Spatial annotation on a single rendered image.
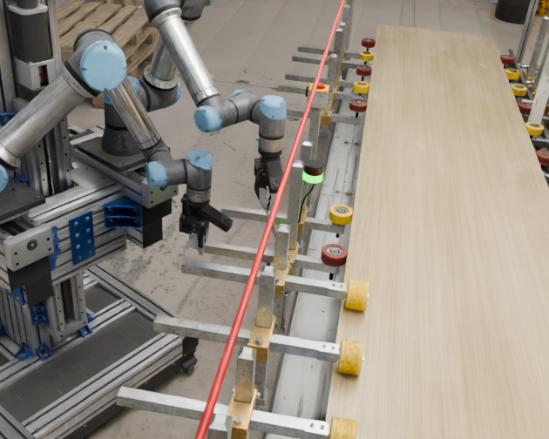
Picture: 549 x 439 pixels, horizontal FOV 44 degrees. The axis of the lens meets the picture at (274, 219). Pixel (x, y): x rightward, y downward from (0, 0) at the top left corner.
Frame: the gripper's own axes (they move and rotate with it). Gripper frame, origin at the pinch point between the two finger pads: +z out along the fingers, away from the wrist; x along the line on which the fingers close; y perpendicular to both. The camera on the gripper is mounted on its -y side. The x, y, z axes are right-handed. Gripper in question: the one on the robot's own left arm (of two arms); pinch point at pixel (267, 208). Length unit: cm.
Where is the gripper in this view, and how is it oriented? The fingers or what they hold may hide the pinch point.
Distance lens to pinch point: 208.5
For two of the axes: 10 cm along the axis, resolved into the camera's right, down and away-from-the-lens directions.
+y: -1.9, -5.6, 8.1
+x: -9.8, 0.5, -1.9
